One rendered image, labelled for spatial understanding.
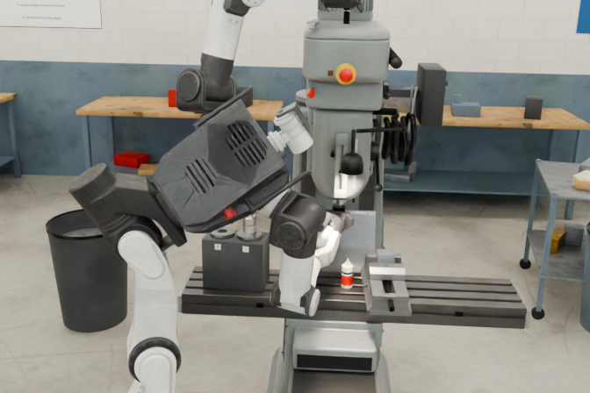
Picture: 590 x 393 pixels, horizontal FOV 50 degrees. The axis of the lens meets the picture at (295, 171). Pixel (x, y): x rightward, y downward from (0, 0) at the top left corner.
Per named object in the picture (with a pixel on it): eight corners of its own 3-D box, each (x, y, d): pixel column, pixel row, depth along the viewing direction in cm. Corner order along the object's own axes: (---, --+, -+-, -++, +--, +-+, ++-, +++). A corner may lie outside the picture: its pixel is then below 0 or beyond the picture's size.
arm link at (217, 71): (188, 48, 170) (177, 98, 173) (212, 56, 165) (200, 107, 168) (217, 53, 179) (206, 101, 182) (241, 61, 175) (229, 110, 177)
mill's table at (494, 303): (530, 329, 220) (534, 309, 218) (176, 313, 227) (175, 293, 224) (513, 297, 242) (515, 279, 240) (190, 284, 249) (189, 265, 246)
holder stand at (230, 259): (262, 293, 225) (262, 241, 220) (202, 288, 229) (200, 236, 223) (269, 278, 237) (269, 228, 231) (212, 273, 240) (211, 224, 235)
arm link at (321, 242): (339, 244, 211) (330, 257, 201) (308, 239, 214) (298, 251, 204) (341, 212, 208) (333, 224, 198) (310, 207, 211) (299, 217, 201)
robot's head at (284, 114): (286, 146, 174) (311, 133, 172) (269, 121, 171) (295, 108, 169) (287, 137, 180) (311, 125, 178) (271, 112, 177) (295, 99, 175)
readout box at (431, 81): (445, 127, 234) (449, 69, 228) (420, 126, 234) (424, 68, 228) (436, 116, 253) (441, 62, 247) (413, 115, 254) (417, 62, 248)
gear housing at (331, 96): (383, 111, 201) (384, 80, 198) (305, 109, 202) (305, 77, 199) (376, 93, 233) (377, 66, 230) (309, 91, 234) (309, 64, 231)
